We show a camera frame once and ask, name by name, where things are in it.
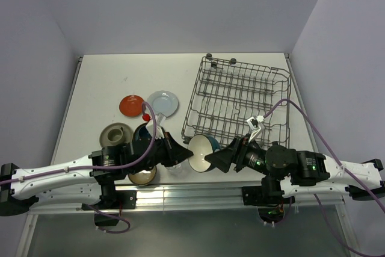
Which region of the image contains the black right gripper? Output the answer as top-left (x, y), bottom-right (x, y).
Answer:
top-left (202, 133), bottom-right (281, 181)

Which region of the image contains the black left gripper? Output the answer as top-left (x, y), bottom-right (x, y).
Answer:
top-left (129, 131), bottom-right (193, 175)

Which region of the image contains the clear faceted glass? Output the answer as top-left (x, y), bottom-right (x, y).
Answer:
top-left (166, 164), bottom-right (182, 175)

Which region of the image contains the white and teal bowl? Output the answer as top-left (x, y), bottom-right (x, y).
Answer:
top-left (188, 134), bottom-right (221, 173)

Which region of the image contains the brown glazed bowl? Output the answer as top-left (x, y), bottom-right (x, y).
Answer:
top-left (128, 167), bottom-right (157, 186)

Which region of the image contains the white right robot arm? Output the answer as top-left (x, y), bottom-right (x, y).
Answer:
top-left (205, 137), bottom-right (384, 206)

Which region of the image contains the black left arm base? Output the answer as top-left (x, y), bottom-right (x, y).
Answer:
top-left (93, 190), bottom-right (137, 230)

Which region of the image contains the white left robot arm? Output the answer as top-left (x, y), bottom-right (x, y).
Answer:
top-left (1, 132), bottom-right (193, 217)

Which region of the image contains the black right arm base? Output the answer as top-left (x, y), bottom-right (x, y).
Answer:
top-left (241, 186), bottom-right (295, 228)

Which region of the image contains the dark teal saucer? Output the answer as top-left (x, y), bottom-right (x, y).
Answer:
top-left (131, 123), bottom-right (152, 149)

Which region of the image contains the grey saucer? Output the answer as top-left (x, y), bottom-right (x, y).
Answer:
top-left (99, 122), bottom-right (134, 147)

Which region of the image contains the light blue scalloped plate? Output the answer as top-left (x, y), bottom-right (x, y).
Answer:
top-left (147, 90), bottom-right (179, 117)

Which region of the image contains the orange saucer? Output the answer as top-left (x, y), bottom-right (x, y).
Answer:
top-left (119, 94), bottom-right (144, 117)

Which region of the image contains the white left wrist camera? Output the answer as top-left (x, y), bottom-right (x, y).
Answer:
top-left (146, 113), bottom-right (166, 140)

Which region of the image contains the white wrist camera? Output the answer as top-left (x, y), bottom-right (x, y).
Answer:
top-left (246, 115), bottom-right (265, 143)
top-left (146, 113), bottom-right (166, 140)

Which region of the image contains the aluminium mounting rail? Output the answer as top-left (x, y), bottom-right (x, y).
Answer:
top-left (60, 180), bottom-right (345, 212)

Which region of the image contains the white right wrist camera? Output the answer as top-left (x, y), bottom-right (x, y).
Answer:
top-left (246, 115), bottom-right (265, 143)

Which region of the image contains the grey wire dish rack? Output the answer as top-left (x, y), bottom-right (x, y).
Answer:
top-left (181, 54), bottom-right (291, 149)

